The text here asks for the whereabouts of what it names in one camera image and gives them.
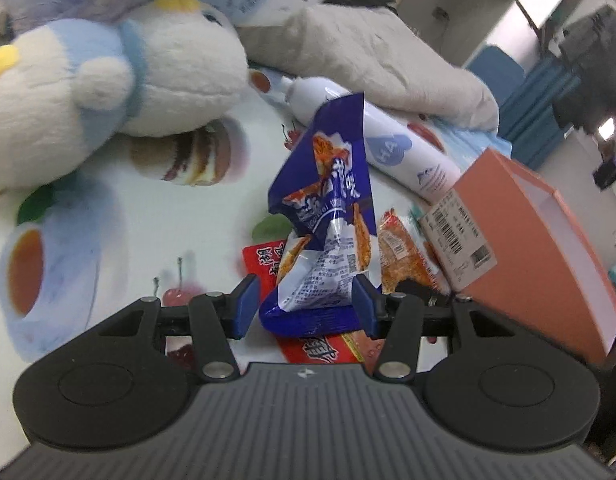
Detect white blue cosmetic tube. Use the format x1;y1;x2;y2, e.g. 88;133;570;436
280;76;462;206

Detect red snack packet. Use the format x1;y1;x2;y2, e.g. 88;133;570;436
242;242;389;365

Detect fruit print mat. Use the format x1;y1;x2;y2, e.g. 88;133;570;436
0;60;439;361

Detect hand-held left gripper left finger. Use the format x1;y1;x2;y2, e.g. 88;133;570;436
95;274;261;381

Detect deep pink cardboard box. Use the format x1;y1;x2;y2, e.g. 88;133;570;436
418;147;616;366

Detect hanging dark clothes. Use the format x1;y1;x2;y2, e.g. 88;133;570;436
552;5;616;131

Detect blue snack bag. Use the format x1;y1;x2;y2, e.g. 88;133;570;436
258;92;381;338

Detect orange snack packet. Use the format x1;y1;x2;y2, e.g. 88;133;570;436
377;209;451;295

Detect white blue plush toy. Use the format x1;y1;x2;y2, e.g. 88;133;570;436
0;0;251;201

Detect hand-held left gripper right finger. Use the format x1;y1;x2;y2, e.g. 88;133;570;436
352;275;526;382

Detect grey duvet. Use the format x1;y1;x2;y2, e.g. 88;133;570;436
238;2;501;131

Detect blue chair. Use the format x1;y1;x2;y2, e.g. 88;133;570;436
465;45;528;106

